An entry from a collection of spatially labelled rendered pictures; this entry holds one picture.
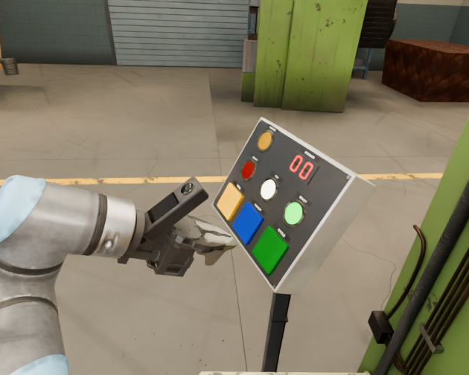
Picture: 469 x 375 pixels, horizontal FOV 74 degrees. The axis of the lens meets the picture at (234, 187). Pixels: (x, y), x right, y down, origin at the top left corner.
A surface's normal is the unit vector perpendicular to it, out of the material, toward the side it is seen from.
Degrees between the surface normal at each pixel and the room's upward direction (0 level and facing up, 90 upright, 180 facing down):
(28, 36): 90
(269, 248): 60
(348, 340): 0
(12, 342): 27
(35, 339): 31
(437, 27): 90
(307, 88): 90
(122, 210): 38
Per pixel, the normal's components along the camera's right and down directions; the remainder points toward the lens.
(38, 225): 0.55, 0.23
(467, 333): -1.00, -0.03
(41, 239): 0.47, 0.46
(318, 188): -0.76, -0.25
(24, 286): 0.41, -0.88
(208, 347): 0.04, -0.85
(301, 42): -0.03, 0.51
